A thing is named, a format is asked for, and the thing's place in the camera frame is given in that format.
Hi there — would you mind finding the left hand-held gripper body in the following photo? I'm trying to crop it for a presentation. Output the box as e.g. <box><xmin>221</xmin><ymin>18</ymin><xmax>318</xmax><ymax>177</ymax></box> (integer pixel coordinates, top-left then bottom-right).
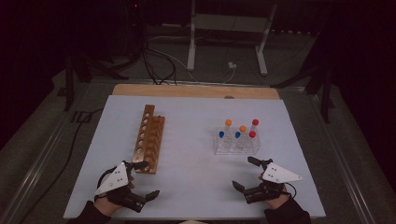
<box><xmin>93</xmin><ymin>160</ymin><xmax>149</xmax><ymax>214</ymax></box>

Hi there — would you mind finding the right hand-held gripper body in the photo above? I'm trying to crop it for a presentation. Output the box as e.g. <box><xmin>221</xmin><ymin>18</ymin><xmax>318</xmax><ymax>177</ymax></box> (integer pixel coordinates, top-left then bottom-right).
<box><xmin>242</xmin><ymin>160</ymin><xmax>304</xmax><ymax>205</ymax></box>

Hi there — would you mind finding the clear plastic test tube rack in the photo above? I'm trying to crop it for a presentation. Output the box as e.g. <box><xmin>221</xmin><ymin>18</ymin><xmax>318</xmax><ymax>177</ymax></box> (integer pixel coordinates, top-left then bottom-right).
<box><xmin>213</xmin><ymin>125</ymin><xmax>262</xmax><ymax>156</ymax></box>

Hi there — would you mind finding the red-capped test tube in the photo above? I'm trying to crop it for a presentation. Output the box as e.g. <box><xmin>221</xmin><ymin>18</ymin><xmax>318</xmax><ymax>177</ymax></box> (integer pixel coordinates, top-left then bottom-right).
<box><xmin>247</xmin><ymin>130</ymin><xmax>257</xmax><ymax>153</ymax></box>
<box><xmin>249</xmin><ymin>119</ymin><xmax>260</xmax><ymax>138</ymax></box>

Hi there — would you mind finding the wooden test tube rack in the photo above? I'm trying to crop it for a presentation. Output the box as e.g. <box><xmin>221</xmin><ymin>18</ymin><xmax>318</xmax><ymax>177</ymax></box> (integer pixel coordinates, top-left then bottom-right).
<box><xmin>132</xmin><ymin>104</ymin><xmax>166</xmax><ymax>175</ymax></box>

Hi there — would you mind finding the blue-capped test tube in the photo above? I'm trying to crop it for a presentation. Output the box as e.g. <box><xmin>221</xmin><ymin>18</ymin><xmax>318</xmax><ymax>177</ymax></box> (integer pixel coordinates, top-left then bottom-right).
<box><xmin>217</xmin><ymin>131</ymin><xmax>225</xmax><ymax>154</ymax></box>
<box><xmin>232</xmin><ymin>131</ymin><xmax>242</xmax><ymax>153</ymax></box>

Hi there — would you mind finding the orange-capped test tube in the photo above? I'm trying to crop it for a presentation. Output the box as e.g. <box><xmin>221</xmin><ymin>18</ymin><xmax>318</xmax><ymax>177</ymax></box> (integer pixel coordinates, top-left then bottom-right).
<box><xmin>237</xmin><ymin>125</ymin><xmax>248</xmax><ymax>148</ymax></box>
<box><xmin>223</xmin><ymin>119</ymin><xmax>233</xmax><ymax>142</ymax></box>

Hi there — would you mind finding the person's right hand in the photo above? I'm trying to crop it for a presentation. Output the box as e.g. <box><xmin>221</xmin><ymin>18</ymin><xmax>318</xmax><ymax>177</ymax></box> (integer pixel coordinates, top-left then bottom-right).
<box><xmin>265</xmin><ymin>190</ymin><xmax>293</xmax><ymax>210</ymax></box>

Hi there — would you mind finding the person's left hand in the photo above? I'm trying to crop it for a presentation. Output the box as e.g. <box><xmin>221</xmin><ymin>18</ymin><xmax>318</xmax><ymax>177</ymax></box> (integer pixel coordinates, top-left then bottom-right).
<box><xmin>92</xmin><ymin>195</ymin><xmax>121</xmax><ymax>217</ymax></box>

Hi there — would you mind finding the white table mat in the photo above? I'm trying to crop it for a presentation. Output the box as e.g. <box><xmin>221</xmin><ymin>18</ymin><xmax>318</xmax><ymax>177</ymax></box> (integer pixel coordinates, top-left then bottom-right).
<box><xmin>63</xmin><ymin>94</ymin><xmax>327</xmax><ymax>220</ymax></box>

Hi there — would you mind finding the black metal stand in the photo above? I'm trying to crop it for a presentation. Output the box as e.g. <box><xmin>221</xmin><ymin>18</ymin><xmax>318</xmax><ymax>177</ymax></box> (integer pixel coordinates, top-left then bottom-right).
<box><xmin>57</xmin><ymin>50</ymin><xmax>130</xmax><ymax>112</ymax></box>
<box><xmin>270</xmin><ymin>59</ymin><xmax>335</xmax><ymax>124</ymax></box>

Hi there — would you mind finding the white metal stand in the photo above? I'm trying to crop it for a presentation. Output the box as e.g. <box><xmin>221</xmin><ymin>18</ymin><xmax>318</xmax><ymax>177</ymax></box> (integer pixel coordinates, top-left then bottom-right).
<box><xmin>186</xmin><ymin>0</ymin><xmax>278</xmax><ymax>77</ymax></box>

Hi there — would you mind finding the left hand-held gripper cable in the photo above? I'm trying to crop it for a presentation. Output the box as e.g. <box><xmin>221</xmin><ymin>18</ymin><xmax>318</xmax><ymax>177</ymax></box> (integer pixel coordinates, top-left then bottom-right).
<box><xmin>96</xmin><ymin>161</ymin><xmax>125</xmax><ymax>190</ymax></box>

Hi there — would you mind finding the hand-held gripper cable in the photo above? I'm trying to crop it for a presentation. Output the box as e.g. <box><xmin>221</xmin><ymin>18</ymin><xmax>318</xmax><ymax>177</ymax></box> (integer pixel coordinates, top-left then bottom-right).
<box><xmin>96</xmin><ymin>161</ymin><xmax>125</xmax><ymax>190</ymax></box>
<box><xmin>284</xmin><ymin>181</ymin><xmax>298</xmax><ymax>200</ymax></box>

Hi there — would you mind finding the right hand-held gripper cable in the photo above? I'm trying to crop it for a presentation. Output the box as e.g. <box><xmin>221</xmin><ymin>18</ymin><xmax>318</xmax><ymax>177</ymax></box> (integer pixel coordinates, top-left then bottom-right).
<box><xmin>284</xmin><ymin>181</ymin><xmax>298</xmax><ymax>200</ymax></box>

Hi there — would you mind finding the long black floor cable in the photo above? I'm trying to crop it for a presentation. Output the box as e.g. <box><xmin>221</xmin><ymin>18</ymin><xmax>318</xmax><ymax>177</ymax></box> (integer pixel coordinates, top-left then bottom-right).
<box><xmin>18</xmin><ymin>106</ymin><xmax>106</xmax><ymax>224</ymax></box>

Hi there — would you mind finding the metal floor rail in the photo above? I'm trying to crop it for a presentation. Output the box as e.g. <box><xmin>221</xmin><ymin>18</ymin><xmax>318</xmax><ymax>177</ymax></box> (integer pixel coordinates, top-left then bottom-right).
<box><xmin>306</xmin><ymin>90</ymin><xmax>379</xmax><ymax>224</ymax></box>
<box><xmin>0</xmin><ymin>81</ymin><xmax>94</xmax><ymax>224</ymax></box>

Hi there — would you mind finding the black floor bracket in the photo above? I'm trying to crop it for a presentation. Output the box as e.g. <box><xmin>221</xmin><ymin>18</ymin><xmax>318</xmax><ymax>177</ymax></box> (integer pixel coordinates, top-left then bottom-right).
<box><xmin>70</xmin><ymin>110</ymin><xmax>93</xmax><ymax>124</ymax></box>

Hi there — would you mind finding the white floor cable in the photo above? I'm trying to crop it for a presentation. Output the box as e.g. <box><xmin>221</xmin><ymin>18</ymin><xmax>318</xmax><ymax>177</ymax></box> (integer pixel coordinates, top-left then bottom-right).
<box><xmin>148</xmin><ymin>35</ymin><xmax>237</xmax><ymax>85</ymax></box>

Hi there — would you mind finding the black floor cable bundle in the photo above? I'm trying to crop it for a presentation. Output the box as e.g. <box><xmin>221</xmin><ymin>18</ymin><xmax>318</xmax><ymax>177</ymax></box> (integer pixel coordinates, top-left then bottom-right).
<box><xmin>139</xmin><ymin>40</ymin><xmax>178</xmax><ymax>86</ymax></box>

